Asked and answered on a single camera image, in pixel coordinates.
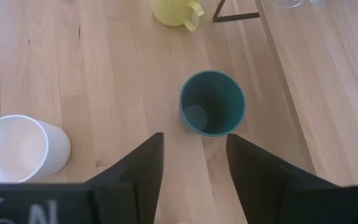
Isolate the yellow mug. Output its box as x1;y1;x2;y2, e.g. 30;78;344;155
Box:
150;0;205;32

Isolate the small clear glass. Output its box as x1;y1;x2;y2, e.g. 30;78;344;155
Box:
267;0;304;9

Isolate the wooden shelf with black legs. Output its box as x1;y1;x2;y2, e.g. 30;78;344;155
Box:
213;0;358;187

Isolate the dark green cup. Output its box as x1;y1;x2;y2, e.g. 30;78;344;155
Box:
178;70;247;137

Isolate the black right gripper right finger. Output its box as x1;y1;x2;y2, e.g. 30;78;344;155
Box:
226;133;347;224

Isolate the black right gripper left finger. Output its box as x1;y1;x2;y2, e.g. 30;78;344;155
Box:
85;132;165;224

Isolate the white mug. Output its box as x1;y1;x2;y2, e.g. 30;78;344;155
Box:
0;114;71;184

